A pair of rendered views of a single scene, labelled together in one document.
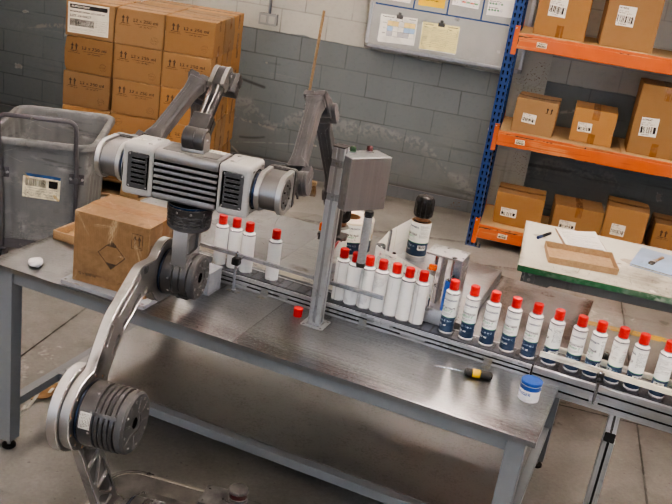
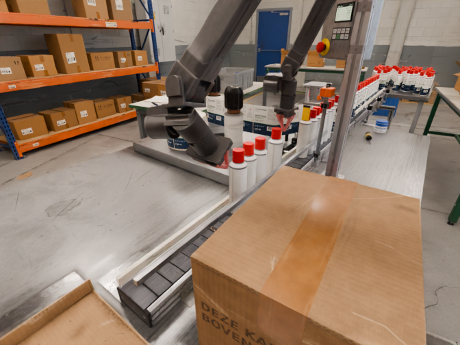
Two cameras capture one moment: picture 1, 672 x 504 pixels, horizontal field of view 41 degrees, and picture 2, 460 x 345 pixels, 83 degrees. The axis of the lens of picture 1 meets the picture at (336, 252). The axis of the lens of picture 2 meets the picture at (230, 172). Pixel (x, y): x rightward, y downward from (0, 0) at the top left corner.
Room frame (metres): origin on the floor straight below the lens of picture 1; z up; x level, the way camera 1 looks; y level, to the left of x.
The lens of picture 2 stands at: (3.10, 1.08, 1.35)
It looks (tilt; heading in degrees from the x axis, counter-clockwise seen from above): 27 degrees down; 287
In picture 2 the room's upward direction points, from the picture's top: straight up
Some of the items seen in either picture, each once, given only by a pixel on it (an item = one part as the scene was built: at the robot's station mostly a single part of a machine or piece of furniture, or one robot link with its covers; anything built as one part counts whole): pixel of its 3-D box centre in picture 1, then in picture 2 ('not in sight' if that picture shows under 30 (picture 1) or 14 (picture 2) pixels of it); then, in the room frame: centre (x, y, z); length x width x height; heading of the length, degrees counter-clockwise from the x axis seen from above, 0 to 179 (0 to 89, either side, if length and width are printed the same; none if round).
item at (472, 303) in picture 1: (470, 312); not in sight; (2.92, -0.50, 0.98); 0.05 x 0.05 x 0.20
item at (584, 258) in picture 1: (580, 257); not in sight; (4.19, -1.19, 0.82); 0.34 x 0.24 x 0.03; 84
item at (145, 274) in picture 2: (252, 259); (273, 173); (3.18, 0.31, 0.96); 1.07 x 0.01 x 0.01; 70
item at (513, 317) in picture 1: (511, 324); not in sight; (2.87, -0.64, 0.98); 0.05 x 0.05 x 0.20
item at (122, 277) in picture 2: (259, 265); (254, 180); (3.25, 0.29, 0.91); 1.07 x 0.01 x 0.02; 70
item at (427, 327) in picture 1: (321, 299); (295, 165); (3.11, 0.03, 0.86); 1.65 x 0.08 x 0.04; 70
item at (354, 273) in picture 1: (353, 278); (309, 132); (3.07, -0.08, 0.98); 0.05 x 0.05 x 0.20
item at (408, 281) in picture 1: (406, 293); (325, 121); (3.00, -0.27, 0.98); 0.05 x 0.05 x 0.20
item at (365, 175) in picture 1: (360, 180); (347, 30); (3.00, -0.05, 1.38); 0.17 x 0.10 x 0.19; 125
